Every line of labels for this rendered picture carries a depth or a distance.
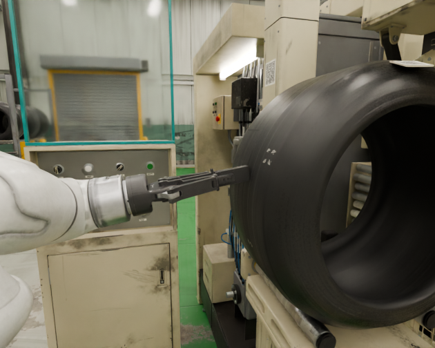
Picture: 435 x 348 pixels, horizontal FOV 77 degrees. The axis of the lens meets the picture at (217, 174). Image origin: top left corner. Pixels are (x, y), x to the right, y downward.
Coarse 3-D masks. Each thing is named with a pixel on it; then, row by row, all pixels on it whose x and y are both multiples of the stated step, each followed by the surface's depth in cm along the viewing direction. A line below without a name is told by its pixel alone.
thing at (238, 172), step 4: (232, 168) 55; (236, 168) 54; (240, 168) 55; (244, 168) 55; (248, 168) 55; (216, 172) 54; (220, 172) 54; (224, 172) 54; (228, 172) 54; (232, 172) 54; (236, 172) 55; (240, 172) 55; (244, 172) 55; (248, 172) 55; (236, 176) 55; (240, 176) 55; (244, 176) 55; (248, 176) 55; (236, 180) 55; (240, 180) 55; (244, 180) 55; (248, 180) 56; (220, 184) 54; (224, 184) 54; (228, 184) 55
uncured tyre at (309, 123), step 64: (384, 64) 50; (256, 128) 61; (320, 128) 46; (384, 128) 80; (256, 192) 52; (320, 192) 47; (384, 192) 85; (256, 256) 59; (320, 256) 49; (384, 256) 80; (320, 320) 57; (384, 320) 56
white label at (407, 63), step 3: (393, 63) 50; (396, 63) 49; (399, 63) 49; (402, 63) 49; (405, 63) 49; (408, 63) 49; (411, 63) 49; (414, 63) 49; (417, 63) 49; (420, 63) 50; (423, 63) 50; (405, 66) 47; (408, 66) 47; (411, 66) 47; (414, 66) 48; (417, 66) 48; (420, 66) 48; (423, 66) 48; (426, 66) 48; (429, 66) 48; (432, 66) 49
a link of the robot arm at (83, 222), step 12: (72, 180) 46; (84, 180) 48; (72, 192) 42; (84, 192) 46; (84, 204) 45; (84, 216) 45; (72, 228) 42; (84, 228) 46; (96, 228) 48; (60, 240) 44
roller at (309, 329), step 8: (256, 264) 87; (264, 280) 81; (272, 288) 76; (280, 296) 71; (288, 304) 68; (296, 312) 64; (296, 320) 64; (304, 320) 61; (312, 320) 60; (304, 328) 60; (312, 328) 59; (320, 328) 58; (312, 336) 58; (320, 336) 56; (328, 336) 56; (320, 344) 56; (328, 344) 56
